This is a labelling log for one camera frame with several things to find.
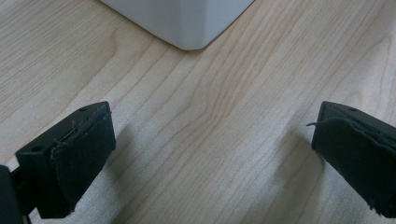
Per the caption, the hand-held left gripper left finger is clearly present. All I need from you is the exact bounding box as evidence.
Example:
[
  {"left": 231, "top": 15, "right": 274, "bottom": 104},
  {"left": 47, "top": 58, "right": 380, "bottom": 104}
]
[{"left": 14, "top": 101, "right": 117, "bottom": 219}]

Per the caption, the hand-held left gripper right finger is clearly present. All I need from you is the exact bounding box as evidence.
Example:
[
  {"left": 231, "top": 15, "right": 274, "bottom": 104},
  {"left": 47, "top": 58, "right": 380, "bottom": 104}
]
[{"left": 306, "top": 100, "right": 396, "bottom": 218}]

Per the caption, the white plastic box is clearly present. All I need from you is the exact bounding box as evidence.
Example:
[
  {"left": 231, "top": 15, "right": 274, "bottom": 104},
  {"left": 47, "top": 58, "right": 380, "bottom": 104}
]
[{"left": 99, "top": 0, "right": 256, "bottom": 51}]

